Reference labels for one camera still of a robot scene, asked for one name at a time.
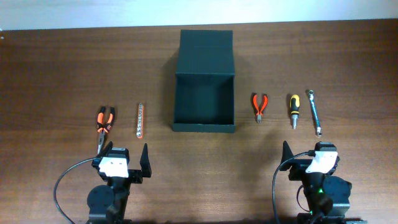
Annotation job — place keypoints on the black open cardboard box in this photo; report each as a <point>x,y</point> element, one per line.
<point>204,92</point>

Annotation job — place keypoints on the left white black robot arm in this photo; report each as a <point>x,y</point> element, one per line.
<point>107,203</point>

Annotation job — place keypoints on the small red cutting pliers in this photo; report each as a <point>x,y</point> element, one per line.
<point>259,108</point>

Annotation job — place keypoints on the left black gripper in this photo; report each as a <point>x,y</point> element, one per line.
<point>137,174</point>

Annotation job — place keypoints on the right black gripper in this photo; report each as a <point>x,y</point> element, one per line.
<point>298,167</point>

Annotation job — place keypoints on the yellow black stubby screwdriver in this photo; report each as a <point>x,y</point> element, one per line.
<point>294,109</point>

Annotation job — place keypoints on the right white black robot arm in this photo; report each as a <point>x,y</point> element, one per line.
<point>327,195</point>

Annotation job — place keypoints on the orange black long-nose pliers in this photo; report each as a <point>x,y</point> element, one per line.
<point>103,128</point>

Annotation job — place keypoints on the silver double-ended wrench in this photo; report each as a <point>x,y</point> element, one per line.
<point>311,97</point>

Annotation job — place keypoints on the orange socket bit rail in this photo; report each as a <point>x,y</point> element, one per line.
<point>140,120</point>

